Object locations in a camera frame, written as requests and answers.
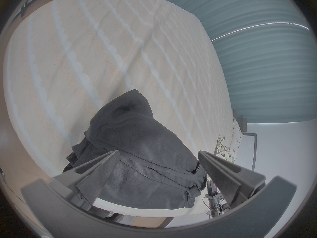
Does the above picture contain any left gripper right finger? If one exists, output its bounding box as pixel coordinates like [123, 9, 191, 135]
[198, 150, 267, 209]

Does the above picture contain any white printed pillow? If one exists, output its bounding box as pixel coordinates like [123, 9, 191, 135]
[231, 119, 242, 163]

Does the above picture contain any blue-green curtain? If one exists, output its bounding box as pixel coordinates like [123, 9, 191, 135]
[211, 22, 317, 124]
[144, 0, 310, 41]

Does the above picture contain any black T-shirt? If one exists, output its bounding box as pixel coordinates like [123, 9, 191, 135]
[62, 89, 208, 210]

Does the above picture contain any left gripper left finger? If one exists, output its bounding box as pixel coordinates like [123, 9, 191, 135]
[51, 150, 121, 211]

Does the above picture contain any grey bedside table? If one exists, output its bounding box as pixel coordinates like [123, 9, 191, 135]
[233, 109, 247, 133]

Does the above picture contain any white printed pyjama top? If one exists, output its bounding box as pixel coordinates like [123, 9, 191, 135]
[214, 137, 238, 163]

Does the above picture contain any bed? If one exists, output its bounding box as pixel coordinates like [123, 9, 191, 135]
[2, 0, 258, 230]

